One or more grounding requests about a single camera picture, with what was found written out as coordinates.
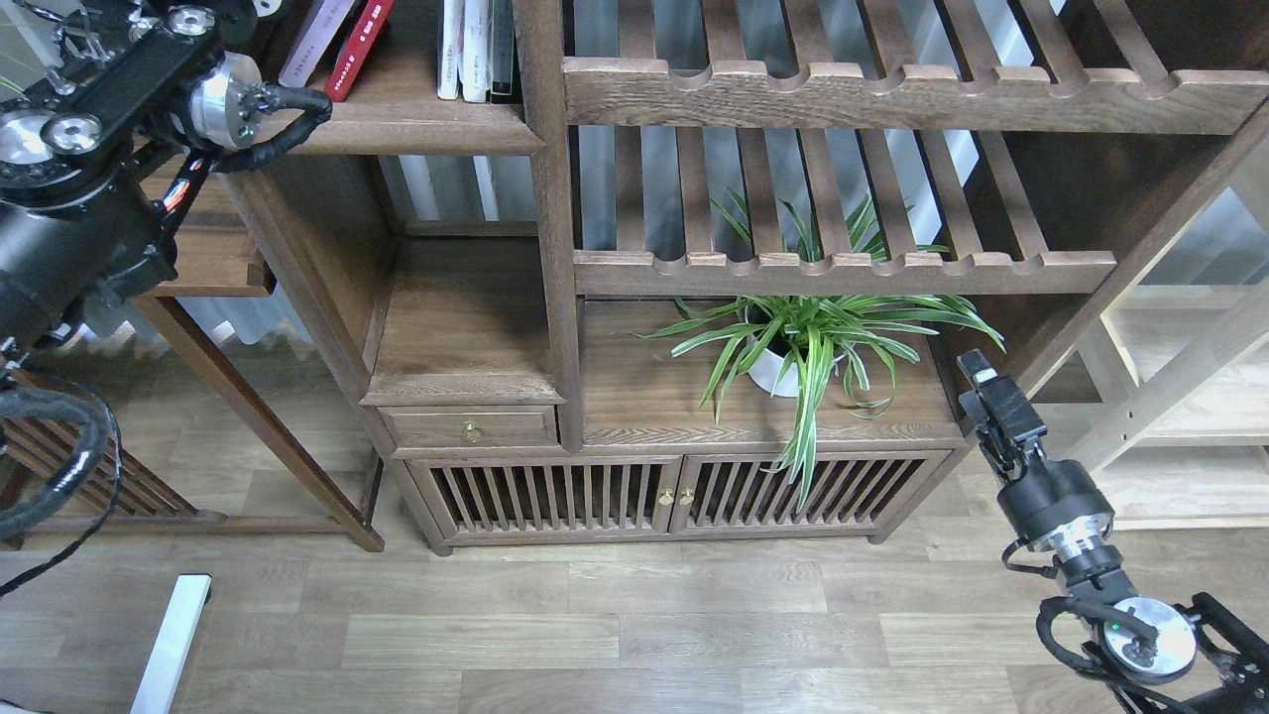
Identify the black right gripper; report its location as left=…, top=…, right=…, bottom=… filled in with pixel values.
left=956, top=349, right=1047, bottom=482

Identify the red paperback book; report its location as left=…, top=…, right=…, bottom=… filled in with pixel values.
left=325, top=0, right=398, bottom=101

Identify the white and purple book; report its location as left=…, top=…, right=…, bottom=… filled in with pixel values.
left=278, top=0, right=357, bottom=88

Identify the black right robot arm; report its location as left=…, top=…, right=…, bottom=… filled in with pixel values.
left=958, top=351, right=1268, bottom=713

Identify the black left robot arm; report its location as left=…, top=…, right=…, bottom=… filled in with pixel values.
left=1, top=1, right=332, bottom=536

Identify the green spider plant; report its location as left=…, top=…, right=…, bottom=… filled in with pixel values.
left=640, top=188, right=1006, bottom=515

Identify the white plant pot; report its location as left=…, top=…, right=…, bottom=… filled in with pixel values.
left=747, top=337, right=801, bottom=399

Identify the dark wooden bookshelf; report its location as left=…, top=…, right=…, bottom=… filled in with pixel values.
left=127, top=0, right=1269, bottom=554

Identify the brass drawer knob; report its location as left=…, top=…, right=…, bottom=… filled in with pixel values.
left=463, top=420, right=483, bottom=443

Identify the dark green upright book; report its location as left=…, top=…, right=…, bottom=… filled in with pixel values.
left=489, top=0, right=518, bottom=104

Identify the white upright book left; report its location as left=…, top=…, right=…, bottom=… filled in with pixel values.
left=437, top=0, right=466, bottom=101

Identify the white stand leg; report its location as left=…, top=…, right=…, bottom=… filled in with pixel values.
left=129, top=573, right=212, bottom=713

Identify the slatted wooden rack left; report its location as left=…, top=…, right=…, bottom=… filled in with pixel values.
left=3, top=417, right=241, bottom=533

